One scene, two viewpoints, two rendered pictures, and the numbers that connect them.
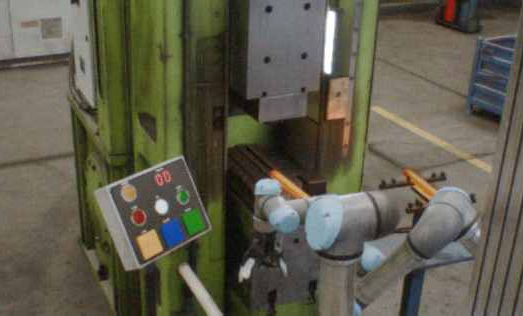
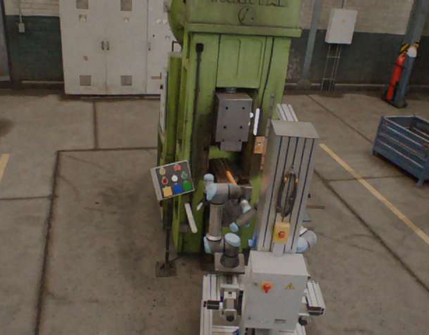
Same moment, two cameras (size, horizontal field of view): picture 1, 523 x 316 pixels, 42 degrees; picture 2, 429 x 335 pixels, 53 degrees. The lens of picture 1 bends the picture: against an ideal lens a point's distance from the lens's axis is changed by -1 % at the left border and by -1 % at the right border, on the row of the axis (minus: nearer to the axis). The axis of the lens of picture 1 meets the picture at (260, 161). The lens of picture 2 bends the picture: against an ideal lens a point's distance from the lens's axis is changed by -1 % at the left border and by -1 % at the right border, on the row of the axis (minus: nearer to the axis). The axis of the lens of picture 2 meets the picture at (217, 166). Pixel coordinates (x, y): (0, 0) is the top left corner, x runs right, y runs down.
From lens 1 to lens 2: 1.53 m
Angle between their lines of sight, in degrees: 11
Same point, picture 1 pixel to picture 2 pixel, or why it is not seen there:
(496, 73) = (388, 135)
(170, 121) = (186, 145)
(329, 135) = (254, 159)
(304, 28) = (242, 116)
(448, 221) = not seen: hidden behind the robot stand
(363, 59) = not seen: hidden behind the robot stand
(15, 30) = (148, 80)
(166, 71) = (186, 126)
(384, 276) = (245, 216)
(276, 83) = (228, 137)
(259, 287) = not seen: hidden behind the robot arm
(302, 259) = (235, 209)
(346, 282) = (216, 212)
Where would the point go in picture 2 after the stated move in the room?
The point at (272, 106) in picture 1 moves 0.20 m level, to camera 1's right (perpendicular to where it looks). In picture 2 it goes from (226, 145) to (247, 149)
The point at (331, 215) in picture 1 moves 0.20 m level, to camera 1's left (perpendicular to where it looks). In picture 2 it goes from (212, 189) to (184, 183)
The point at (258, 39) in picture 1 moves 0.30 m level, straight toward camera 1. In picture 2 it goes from (221, 118) to (213, 130)
